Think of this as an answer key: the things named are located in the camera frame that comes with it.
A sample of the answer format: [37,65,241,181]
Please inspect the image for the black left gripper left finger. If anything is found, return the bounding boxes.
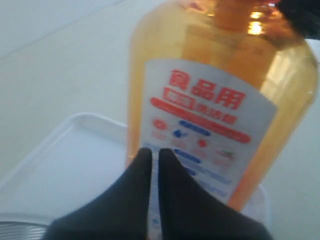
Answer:
[43,148,152,240]

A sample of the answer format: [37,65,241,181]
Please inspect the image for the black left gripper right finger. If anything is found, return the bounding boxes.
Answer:
[158,148,273,240]

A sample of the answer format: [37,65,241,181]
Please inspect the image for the orange dish soap pump bottle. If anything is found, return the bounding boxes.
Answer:
[124,0,320,240]

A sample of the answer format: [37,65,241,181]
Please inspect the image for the white rectangular plastic tray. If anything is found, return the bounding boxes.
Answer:
[0,112,272,240]

